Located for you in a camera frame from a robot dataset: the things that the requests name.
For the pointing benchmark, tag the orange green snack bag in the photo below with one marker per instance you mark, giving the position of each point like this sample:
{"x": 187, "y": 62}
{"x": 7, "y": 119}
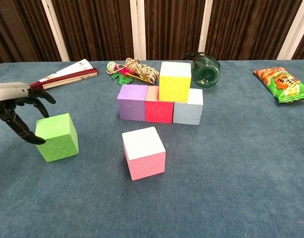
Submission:
{"x": 285, "y": 84}

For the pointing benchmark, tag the white metal frame post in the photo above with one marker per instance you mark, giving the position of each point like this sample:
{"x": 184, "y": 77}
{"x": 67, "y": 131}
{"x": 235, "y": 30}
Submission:
{"x": 205, "y": 24}
{"x": 55, "y": 32}
{"x": 136, "y": 29}
{"x": 293, "y": 37}

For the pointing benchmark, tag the blue felt table mat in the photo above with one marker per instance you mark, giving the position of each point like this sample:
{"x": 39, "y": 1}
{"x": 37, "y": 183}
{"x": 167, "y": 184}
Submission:
{"x": 216, "y": 186}

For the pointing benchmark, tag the red foam cube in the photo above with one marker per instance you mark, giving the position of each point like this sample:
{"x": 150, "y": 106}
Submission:
{"x": 158, "y": 112}

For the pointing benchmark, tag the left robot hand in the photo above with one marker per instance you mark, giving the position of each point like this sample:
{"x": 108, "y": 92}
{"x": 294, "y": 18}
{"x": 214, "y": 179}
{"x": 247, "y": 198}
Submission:
{"x": 11, "y": 91}

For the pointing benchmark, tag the dark brown pleated curtain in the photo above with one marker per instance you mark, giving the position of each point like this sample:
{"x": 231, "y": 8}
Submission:
{"x": 100, "y": 27}

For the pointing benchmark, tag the green foam cube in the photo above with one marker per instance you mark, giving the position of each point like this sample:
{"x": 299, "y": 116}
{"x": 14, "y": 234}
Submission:
{"x": 58, "y": 146}

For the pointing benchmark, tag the light blue foam cube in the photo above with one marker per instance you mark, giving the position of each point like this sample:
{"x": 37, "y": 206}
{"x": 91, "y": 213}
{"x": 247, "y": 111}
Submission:
{"x": 187, "y": 112}

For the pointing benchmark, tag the pale pink foam cube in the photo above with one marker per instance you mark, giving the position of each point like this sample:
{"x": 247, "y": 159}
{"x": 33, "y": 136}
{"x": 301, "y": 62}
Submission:
{"x": 147, "y": 163}

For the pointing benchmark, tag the folding fan dark red ribs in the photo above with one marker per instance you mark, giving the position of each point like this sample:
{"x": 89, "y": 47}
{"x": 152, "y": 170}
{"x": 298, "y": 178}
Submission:
{"x": 67, "y": 74}

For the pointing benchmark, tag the dark green glass bottle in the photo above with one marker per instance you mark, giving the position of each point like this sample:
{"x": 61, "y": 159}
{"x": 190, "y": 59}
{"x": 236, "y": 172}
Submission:
{"x": 206, "y": 72}

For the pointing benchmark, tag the colourful tassel ornament green leaves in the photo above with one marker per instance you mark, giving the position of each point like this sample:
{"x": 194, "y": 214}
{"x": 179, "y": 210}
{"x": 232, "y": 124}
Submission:
{"x": 122, "y": 79}

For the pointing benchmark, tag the yellow foam cube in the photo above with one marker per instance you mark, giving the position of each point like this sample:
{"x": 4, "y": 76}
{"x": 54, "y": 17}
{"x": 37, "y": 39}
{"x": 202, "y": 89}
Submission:
{"x": 174, "y": 86}

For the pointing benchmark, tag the purple foam cube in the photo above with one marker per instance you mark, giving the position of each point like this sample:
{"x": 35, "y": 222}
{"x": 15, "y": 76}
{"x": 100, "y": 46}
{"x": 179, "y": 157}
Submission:
{"x": 131, "y": 109}

